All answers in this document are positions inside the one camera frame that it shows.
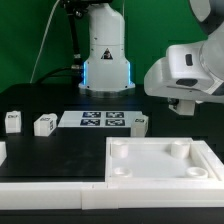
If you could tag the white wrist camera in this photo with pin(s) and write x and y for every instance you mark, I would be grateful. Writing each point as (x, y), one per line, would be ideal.
(184, 62)

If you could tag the white square tabletop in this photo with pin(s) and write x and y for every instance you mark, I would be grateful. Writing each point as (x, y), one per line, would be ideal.
(154, 158)

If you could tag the tag marker sheet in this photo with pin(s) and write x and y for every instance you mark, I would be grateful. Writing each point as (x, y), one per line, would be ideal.
(98, 119)

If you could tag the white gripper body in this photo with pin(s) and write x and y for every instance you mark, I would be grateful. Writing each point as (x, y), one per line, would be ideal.
(179, 81)

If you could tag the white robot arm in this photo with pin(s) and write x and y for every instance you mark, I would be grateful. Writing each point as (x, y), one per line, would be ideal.
(107, 71)

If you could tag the white left fence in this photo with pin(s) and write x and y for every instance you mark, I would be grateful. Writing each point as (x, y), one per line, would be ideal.
(3, 153)

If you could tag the white front fence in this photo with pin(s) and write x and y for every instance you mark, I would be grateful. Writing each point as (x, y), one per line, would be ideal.
(90, 196)

